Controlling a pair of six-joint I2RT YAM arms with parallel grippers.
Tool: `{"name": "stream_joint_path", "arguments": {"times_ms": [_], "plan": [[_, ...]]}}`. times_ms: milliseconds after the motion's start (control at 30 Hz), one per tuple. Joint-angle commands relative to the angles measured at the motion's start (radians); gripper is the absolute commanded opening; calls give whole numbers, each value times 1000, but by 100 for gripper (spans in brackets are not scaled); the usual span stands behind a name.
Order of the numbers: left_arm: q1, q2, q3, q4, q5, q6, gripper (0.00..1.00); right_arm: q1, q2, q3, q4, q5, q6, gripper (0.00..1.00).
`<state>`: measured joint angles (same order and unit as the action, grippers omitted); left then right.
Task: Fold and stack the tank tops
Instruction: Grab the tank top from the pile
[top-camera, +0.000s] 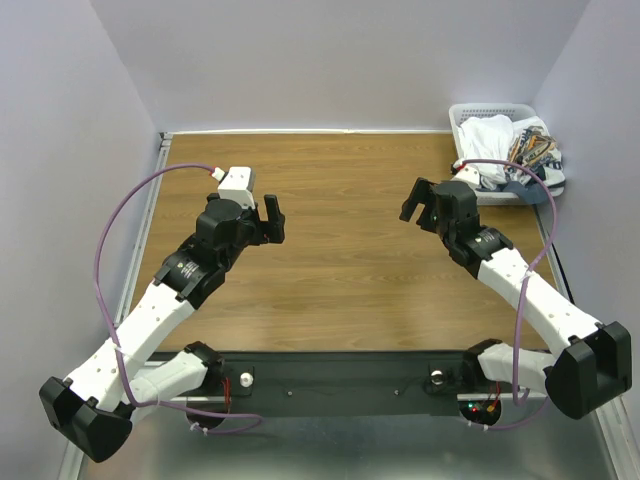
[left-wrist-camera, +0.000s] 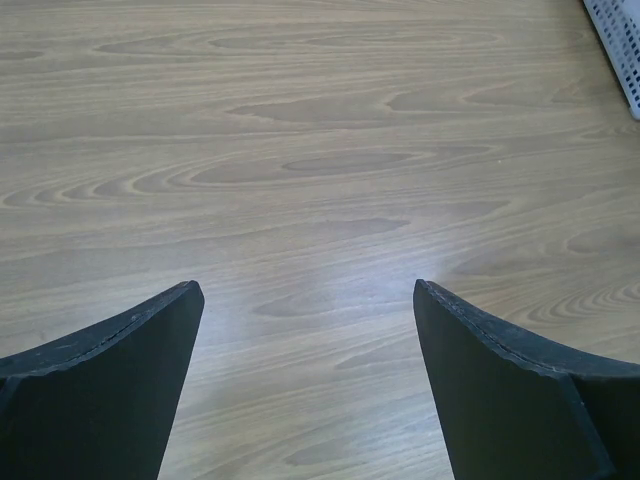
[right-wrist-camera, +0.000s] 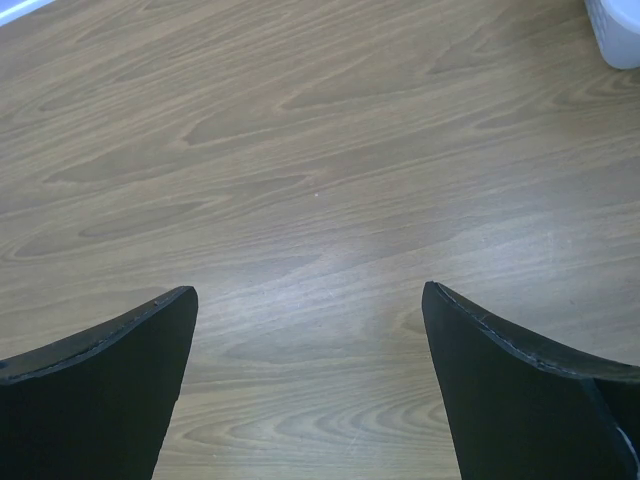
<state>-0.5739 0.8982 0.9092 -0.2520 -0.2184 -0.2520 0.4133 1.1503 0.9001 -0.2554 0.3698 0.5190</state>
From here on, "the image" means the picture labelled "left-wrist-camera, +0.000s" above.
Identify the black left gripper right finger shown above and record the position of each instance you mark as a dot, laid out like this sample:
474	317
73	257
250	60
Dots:
515	405

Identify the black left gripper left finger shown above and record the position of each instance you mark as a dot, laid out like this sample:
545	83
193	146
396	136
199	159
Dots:
100	403

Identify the white perforated plastic basket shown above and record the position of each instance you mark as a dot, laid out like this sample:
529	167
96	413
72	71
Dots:
617	25

